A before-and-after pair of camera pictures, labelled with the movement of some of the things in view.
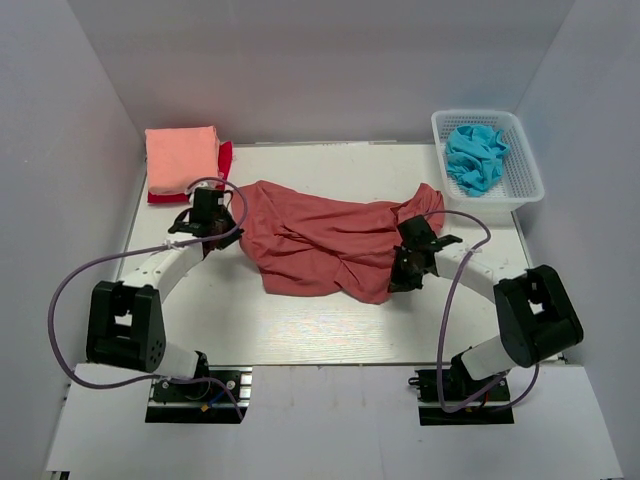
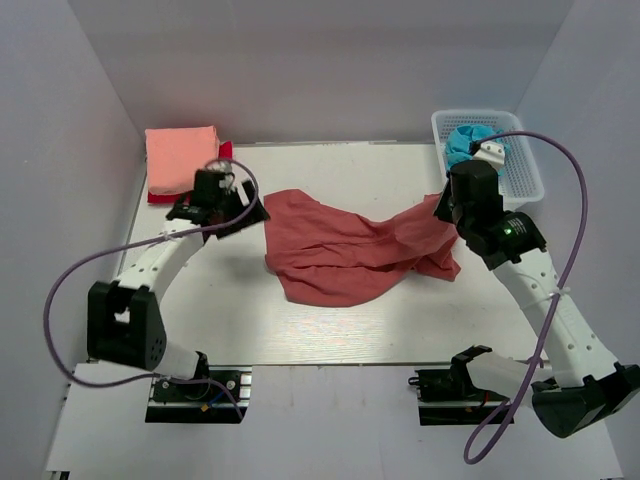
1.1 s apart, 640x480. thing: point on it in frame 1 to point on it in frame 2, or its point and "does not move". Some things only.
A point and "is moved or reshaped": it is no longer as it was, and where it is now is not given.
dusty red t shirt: [342, 249] is moved or reshaped
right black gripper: [398, 281] to [441, 210]
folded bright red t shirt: [225, 150] does not move
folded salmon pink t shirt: [178, 157] does not move
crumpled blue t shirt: [475, 155] does not move
